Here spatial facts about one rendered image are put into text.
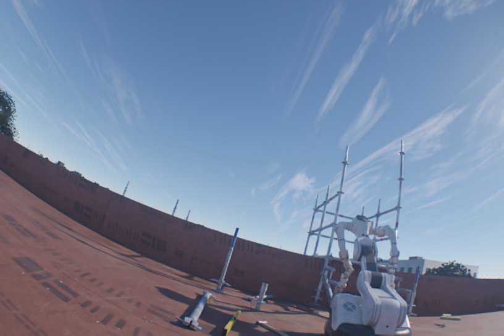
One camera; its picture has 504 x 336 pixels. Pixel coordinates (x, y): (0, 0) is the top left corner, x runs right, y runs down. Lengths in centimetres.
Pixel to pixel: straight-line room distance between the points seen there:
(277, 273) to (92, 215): 302
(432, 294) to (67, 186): 664
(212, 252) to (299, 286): 135
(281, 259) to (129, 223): 234
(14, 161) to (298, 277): 596
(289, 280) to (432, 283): 259
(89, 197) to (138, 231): 109
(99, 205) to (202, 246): 183
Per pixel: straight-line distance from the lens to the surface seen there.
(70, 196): 480
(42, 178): 540
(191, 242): 376
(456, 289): 547
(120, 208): 420
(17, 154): 628
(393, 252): 233
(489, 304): 649
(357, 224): 267
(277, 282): 374
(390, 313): 167
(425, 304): 494
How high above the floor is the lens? 51
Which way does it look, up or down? 23 degrees up
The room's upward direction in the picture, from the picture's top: 18 degrees clockwise
